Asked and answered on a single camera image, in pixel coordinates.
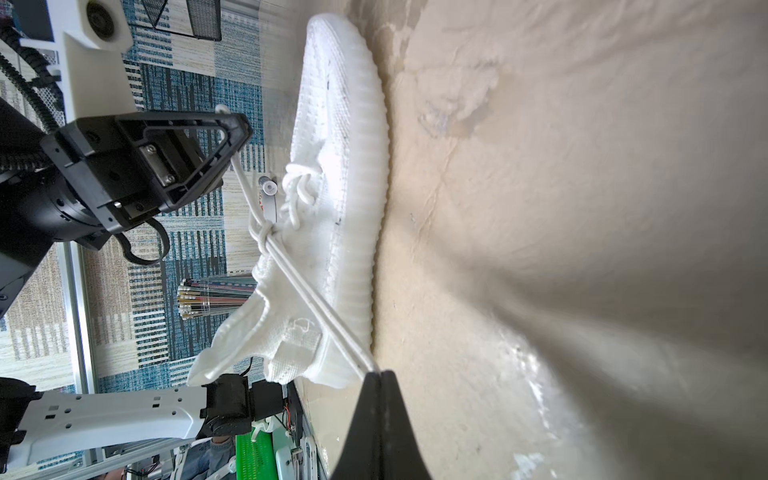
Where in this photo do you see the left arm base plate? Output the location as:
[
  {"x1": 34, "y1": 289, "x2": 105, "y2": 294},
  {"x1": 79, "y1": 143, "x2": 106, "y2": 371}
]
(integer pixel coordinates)
[{"x1": 270, "y1": 382, "x2": 320, "y2": 480}]

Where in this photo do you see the white shoelace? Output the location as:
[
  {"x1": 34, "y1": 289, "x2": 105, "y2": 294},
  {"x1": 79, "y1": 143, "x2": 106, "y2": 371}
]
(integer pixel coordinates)
[{"x1": 214, "y1": 104, "x2": 379, "y2": 376}]

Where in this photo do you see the cup of coloured pencils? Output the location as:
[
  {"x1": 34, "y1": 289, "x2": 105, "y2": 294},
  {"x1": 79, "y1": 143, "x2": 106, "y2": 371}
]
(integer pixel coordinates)
[{"x1": 176, "y1": 274, "x2": 257, "y2": 320}]

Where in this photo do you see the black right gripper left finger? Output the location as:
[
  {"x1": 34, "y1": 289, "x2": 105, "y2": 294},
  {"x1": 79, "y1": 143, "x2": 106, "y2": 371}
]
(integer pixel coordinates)
[{"x1": 331, "y1": 372, "x2": 383, "y2": 480}]

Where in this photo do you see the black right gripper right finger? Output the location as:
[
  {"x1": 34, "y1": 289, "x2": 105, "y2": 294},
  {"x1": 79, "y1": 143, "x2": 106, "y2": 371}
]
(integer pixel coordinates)
[{"x1": 381, "y1": 371, "x2": 431, "y2": 480}]

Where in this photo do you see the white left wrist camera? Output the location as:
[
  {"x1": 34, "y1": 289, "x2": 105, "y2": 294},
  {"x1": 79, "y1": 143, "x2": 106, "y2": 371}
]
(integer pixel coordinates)
[{"x1": 47, "y1": 1, "x2": 137, "y2": 122}]

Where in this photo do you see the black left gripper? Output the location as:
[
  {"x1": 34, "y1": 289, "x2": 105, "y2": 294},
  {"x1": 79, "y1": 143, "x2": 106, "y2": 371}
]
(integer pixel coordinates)
[{"x1": 39, "y1": 111, "x2": 252, "y2": 234}]

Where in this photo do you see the blue glue stick white cap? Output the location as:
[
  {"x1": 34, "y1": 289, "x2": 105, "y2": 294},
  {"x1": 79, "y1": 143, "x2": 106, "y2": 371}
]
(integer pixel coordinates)
[{"x1": 258, "y1": 175, "x2": 279, "y2": 223}]

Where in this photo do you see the white sneaker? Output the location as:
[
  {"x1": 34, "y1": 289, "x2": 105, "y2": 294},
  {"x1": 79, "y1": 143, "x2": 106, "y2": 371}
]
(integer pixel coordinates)
[{"x1": 187, "y1": 13, "x2": 391, "y2": 390}]

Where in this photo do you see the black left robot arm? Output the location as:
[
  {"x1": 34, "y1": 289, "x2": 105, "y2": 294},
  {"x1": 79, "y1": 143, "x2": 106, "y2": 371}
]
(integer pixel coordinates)
[{"x1": 1, "y1": 111, "x2": 253, "y2": 471}]

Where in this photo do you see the black wire mesh shelf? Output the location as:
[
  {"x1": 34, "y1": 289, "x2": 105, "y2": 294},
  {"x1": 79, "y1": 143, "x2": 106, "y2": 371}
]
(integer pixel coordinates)
[{"x1": 135, "y1": 0, "x2": 222, "y2": 42}]

